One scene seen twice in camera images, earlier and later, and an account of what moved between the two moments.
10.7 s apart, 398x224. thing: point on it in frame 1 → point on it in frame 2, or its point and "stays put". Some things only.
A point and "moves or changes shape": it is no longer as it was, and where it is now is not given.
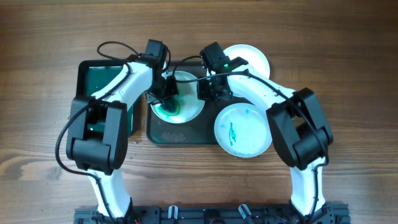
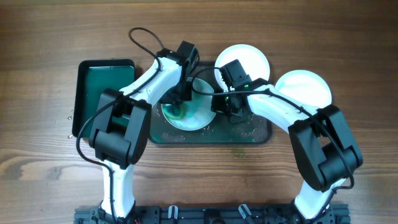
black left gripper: (162, 91) → (175, 98)
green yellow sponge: (170, 107) moves or changes shape
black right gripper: (211, 90) → (229, 106)
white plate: (191, 106) moves or changes shape
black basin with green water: (91, 76) stays put
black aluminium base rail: (213, 214) stays put
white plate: (242, 55) stays put
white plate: (243, 130) → (305, 88)
